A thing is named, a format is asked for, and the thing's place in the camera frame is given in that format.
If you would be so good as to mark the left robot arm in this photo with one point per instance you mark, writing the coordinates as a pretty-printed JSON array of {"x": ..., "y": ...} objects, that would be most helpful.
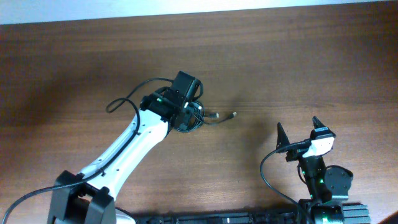
[{"x": 90, "y": 196}]

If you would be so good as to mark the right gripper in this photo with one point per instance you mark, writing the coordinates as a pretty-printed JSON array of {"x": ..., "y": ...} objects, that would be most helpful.
[{"x": 295, "y": 154}]

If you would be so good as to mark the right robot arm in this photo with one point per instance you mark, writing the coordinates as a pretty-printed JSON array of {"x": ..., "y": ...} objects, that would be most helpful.
[{"x": 328, "y": 186}]

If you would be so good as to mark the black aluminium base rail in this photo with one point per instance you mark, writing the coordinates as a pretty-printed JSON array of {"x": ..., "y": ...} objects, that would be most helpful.
[{"x": 345, "y": 214}]

